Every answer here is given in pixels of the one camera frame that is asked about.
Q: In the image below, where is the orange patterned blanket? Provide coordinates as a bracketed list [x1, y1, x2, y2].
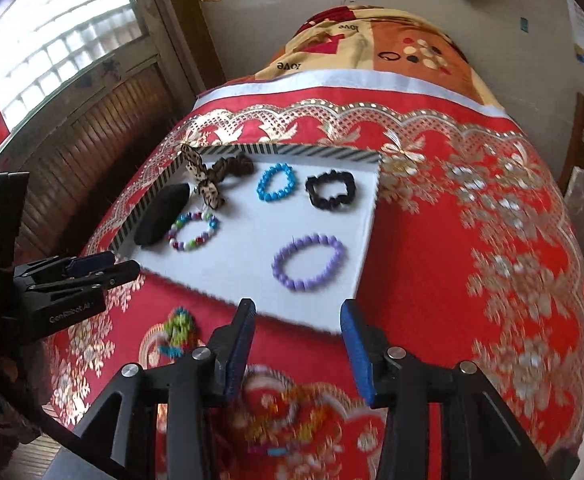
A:
[251, 5, 503, 117]

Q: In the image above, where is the multicolour bead bracelet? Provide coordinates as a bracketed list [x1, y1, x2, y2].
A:
[166, 211, 221, 255]

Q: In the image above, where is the leopard print bow hair tie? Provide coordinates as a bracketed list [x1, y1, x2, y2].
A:
[178, 144, 229, 212]

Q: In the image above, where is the orange red bead bracelet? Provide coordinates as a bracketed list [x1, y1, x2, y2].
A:
[243, 384, 333, 457]

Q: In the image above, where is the window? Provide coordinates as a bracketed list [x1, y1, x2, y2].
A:
[0, 0, 149, 133]

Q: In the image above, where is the blue bead bracelet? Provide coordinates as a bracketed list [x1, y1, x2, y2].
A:
[255, 162, 297, 205]

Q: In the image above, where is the purple bead bracelet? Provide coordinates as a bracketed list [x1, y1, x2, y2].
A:
[271, 232, 346, 293]

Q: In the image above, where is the red floral tablecloth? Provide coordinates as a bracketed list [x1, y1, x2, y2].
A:
[42, 67, 584, 480]

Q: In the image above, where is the black oval case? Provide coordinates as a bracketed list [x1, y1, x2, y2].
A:
[134, 183, 191, 249]

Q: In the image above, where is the brown scrunchie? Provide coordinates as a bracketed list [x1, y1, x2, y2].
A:
[211, 153, 256, 182]

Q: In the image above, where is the white tray with striped rim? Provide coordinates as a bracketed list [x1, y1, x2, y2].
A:
[108, 142, 386, 337]

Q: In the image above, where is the wooden slatted panel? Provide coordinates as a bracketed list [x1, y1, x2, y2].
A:
[0, 62, 189, 273]

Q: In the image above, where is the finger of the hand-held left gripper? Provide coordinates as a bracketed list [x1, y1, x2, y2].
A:
[93, 259, 142, 289]
[63, 252, 119, 277]

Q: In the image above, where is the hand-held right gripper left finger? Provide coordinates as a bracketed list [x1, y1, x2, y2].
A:
[71, 298, 259, 480]

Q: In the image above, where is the green bead bracelet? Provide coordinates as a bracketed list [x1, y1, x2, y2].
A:
[158, 307, 199, 359]

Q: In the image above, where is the black cable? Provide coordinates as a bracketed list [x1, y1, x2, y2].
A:
[0, 397, 128, 480]

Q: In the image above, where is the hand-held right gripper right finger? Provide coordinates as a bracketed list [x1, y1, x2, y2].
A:
[340, 298, 548, 480]

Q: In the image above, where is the black bead bracelet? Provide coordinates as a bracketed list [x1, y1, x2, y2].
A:
[304, 170, 356, 212]

